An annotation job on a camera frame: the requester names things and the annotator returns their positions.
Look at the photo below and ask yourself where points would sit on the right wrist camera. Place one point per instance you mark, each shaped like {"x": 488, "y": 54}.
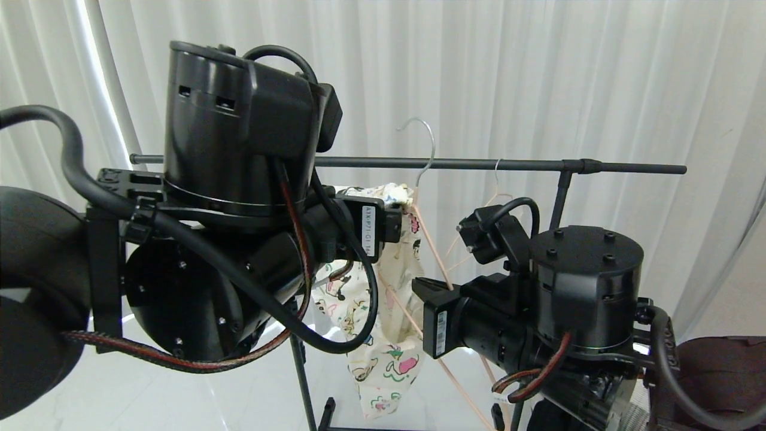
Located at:
{"x": 488, "y": 236}

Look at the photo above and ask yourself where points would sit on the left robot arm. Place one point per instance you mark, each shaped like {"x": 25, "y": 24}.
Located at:
{"x": 227, "y": 149}

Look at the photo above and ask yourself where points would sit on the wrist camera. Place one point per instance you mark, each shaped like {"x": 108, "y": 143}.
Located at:
{"x": 329, "y": 120}
{"x": 488, "y": 236}

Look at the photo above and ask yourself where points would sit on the pink clothes hanger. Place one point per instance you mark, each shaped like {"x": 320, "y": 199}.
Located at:
{"x": 428, "y": 149}
{"x": 498, "y": 173}

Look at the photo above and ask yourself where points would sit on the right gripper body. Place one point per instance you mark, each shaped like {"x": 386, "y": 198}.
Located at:
{"x": 479, "y": 317}

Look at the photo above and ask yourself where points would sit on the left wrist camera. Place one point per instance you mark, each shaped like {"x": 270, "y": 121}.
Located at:
{"x": 329, "y": 120}

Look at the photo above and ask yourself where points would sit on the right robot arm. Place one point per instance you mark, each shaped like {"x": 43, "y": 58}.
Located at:
{"x": 586, "y": 287}

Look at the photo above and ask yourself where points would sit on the black clothes rack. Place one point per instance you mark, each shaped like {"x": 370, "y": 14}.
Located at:
{"x": 479, "y": 163}

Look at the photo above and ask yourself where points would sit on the cream printed garment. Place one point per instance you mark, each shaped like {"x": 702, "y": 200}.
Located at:
{"x": 392, "y": 359}

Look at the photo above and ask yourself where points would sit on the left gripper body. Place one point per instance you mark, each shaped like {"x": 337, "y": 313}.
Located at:
{"x": 353, "y": 227}

